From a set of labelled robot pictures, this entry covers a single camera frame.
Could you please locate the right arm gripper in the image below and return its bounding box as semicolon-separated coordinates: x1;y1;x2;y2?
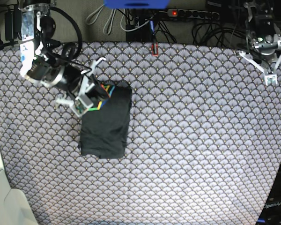
20;56;107;118

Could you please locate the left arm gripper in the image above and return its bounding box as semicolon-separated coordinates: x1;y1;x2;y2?
237;31;281;85

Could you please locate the dark grey T-shirt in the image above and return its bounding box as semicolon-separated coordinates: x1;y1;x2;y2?
79;84;132;159

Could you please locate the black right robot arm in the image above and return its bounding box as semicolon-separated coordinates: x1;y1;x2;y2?
19;0;111;117

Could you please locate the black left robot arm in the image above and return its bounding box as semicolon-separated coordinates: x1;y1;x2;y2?
238;0;281;86

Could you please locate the red and black table clamp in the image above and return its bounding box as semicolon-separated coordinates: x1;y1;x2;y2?
151;42;159;56

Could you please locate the fan-patterned table cloth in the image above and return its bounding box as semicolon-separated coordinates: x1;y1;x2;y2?
0;42;281;225

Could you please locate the black power adapter brick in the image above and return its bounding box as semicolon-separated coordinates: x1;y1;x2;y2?
4;3;22;41

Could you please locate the white plastic bin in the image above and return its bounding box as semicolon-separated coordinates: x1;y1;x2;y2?
0;169;38;225

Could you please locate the black OpenArm base box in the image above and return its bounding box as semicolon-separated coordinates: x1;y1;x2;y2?
256;164;281;225

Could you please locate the grey looped cable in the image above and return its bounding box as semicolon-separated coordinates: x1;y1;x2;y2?
85;4;118;35

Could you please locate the tangle of black cables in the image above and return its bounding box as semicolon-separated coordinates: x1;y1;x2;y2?
192;18;249;47

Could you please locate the black power strip red switch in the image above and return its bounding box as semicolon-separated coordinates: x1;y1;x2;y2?
167;9;220;21

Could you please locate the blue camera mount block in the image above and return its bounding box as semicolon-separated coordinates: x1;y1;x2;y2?
104;0;169;9

